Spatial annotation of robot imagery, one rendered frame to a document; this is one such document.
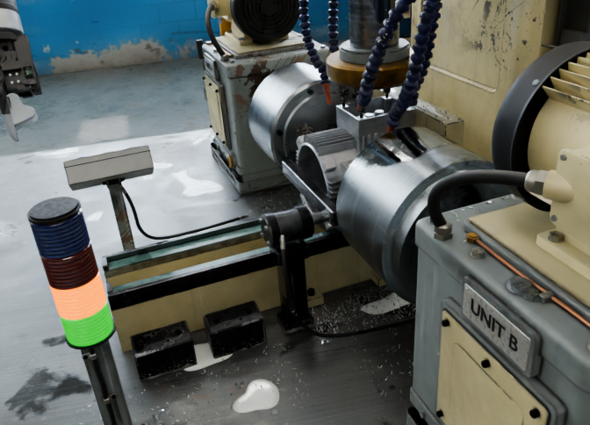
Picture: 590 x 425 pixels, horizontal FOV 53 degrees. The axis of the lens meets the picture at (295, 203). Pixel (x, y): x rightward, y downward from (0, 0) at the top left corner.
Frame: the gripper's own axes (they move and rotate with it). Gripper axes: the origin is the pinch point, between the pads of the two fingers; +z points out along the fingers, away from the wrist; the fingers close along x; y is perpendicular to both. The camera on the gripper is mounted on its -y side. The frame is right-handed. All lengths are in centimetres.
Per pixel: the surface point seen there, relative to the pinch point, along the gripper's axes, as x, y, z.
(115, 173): -3.4, 17.6, 12.4
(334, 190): -25, 54, 28
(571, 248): -75, 58, 43
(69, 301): -49, 8, 35
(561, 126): -79, 58, 31
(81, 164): -3.4, 11.7, 9.3
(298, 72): -3, 61, -2
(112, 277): -7.6, 12.6, 32.7
